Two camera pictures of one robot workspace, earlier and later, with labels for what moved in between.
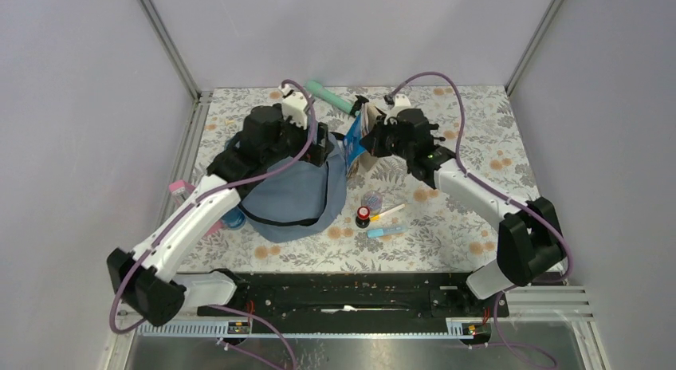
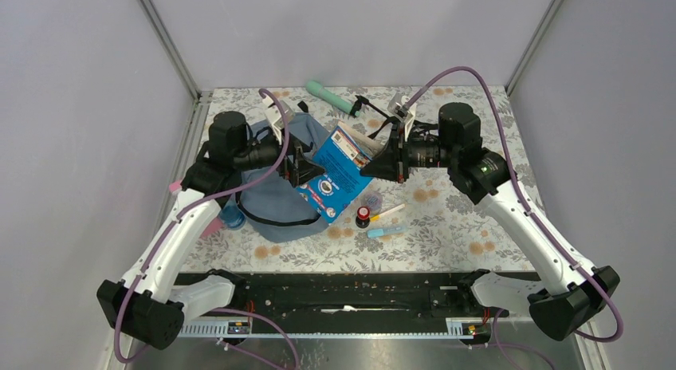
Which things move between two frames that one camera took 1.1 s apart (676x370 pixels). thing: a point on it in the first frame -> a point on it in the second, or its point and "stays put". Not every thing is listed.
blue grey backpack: (296, 200) stays put
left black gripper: (321, 148) -> (299, 171)
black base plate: (354, 300) stays put
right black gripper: (373, 142) -> (390, 164)
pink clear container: (180, 190) stays put
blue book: (363, 125) -> (343, 156)
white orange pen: (376, 218) stays put
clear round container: (372, 199) stays put
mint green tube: (319, 91) stays put
